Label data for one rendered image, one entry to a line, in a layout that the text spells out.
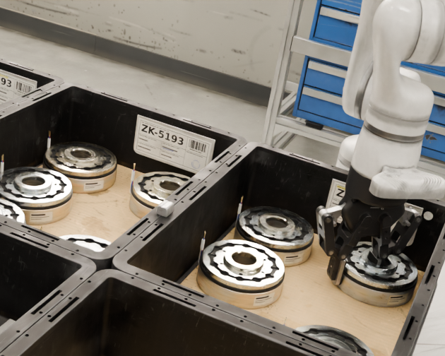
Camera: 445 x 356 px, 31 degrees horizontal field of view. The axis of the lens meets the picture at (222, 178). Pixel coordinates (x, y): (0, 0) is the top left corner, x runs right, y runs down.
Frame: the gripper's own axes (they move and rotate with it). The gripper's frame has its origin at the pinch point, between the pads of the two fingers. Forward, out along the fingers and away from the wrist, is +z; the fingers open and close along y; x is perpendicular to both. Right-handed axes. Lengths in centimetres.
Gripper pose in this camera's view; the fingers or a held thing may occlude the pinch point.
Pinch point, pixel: (354, 269)
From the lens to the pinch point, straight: 104.4
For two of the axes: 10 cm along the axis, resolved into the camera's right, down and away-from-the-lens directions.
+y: -9.5, -0.1, -3.2
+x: 2.8, 4.6, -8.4
